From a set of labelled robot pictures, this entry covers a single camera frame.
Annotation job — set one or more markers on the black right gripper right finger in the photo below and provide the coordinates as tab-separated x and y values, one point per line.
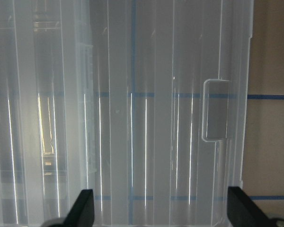
243	212

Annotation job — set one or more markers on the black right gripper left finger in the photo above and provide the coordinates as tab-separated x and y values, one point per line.
82	213

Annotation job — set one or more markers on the clear plastic box lid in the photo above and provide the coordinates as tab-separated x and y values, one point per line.
142	101

